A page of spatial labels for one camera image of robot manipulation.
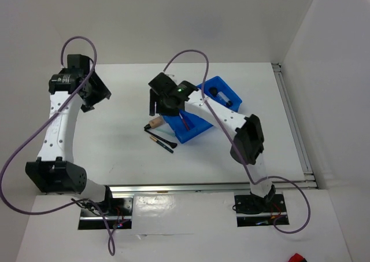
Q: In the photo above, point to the aluminium side rail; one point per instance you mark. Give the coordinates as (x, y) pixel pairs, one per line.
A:
(309, 177)

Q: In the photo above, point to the clear plastic tube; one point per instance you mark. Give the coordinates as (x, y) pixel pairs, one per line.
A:
(224, 99)

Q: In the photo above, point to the red black object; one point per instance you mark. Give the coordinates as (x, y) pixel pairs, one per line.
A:
(297, 258)

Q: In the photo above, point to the aluminium front rail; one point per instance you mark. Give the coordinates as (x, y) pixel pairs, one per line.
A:
(206, 187)

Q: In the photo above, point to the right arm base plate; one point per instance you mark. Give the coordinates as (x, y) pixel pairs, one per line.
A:
(249, 214)

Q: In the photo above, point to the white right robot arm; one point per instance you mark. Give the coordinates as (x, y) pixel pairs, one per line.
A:
(244, 132)

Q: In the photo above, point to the mint green spatula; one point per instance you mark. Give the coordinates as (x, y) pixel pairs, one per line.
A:
(170, 133)

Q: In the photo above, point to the beige foundation bottle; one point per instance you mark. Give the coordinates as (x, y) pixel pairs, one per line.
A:
(154, 123)

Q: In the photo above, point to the gold green mascara tube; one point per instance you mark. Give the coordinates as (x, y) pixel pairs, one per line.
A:
(161, 144)

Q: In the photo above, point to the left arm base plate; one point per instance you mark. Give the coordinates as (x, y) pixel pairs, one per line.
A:
(118, 214)

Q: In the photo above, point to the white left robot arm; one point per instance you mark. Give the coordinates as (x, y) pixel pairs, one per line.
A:
(54, 170)

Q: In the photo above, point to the blue compartment tray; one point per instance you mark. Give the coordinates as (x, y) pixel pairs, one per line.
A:
(206, 111)

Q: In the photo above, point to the black round jar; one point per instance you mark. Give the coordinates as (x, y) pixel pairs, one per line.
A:
(213, 91)

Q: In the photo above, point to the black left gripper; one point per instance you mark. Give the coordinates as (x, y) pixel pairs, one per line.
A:
(101, 92)

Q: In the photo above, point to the black makeup brush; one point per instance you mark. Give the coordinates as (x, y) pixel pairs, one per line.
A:
(169, 143)

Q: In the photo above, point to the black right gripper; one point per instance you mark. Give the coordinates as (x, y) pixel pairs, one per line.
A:
(154, 97)

